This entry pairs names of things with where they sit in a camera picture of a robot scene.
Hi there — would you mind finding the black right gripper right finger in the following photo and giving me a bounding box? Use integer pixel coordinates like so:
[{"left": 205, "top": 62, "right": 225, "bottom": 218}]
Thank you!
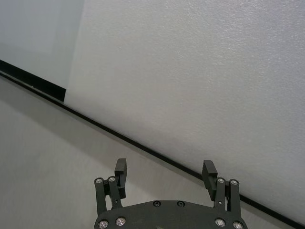
[{"left": 202, "top": 160, "right": 242, "bottom": 214}]

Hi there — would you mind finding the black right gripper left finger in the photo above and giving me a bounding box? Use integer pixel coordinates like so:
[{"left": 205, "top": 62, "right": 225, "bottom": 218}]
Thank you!
[{"left": 94, "top": 158, "right": 128, "bottom": 213}]

